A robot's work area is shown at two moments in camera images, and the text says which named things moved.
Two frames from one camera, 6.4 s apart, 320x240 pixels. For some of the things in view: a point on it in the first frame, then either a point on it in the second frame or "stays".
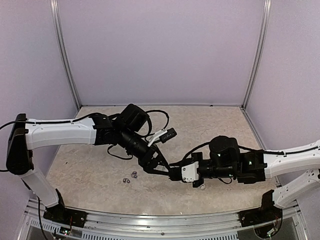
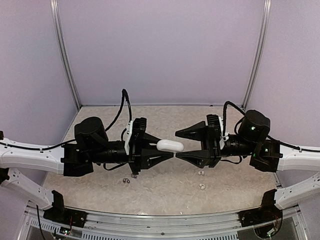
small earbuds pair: x=124 y=180 stays
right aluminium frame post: x=264 y=28 stays
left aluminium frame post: x=54 y=10 stays
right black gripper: x=194 y=156 to x=212 y=155
